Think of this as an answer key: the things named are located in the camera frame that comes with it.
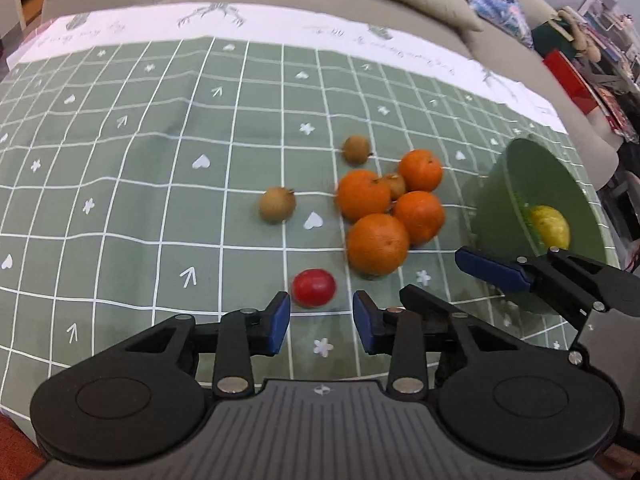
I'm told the yellow-green round fruit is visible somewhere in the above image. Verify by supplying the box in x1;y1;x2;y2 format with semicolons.
528;205;570;249

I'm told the orange tangerine front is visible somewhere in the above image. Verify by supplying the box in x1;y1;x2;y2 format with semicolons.
346;214;410;276

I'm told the orange tangerine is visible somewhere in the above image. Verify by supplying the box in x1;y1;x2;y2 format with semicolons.
346;214;410;276
335;169;392;223
397;148;442;192
393;191;446;246

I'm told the red cherry tomato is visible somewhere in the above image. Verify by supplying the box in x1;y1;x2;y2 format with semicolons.
292;269;336;308

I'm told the green colander bowl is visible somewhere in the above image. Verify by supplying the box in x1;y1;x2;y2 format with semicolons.
454;138;606;314

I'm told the brown longan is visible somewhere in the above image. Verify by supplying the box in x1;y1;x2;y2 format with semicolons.
342;134;371;166
258;186;296;223
382;172;407;202

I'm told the orange tangerine back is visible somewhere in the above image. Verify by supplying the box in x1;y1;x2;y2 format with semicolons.
397;148;442;192

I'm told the brown longan back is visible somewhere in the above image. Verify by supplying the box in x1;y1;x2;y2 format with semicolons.
342;134;371;166

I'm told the green checked tablecloth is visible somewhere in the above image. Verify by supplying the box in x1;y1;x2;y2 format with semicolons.
0;1;622;441

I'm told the red box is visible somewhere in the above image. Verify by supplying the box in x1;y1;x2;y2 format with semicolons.
544;50;599;116

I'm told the cluttered desk with magazines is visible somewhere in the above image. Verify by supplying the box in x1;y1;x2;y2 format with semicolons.
578;0;639;144

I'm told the dark green bag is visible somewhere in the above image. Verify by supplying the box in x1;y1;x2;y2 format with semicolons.
532;18;577;60

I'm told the plush toy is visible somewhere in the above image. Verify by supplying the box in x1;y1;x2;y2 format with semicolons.
556;8;601;63

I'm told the blue patterned cushion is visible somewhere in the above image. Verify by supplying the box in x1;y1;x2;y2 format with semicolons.
468;0;534;49

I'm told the beige sofa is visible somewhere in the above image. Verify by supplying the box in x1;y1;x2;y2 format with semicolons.
42;0;620;188

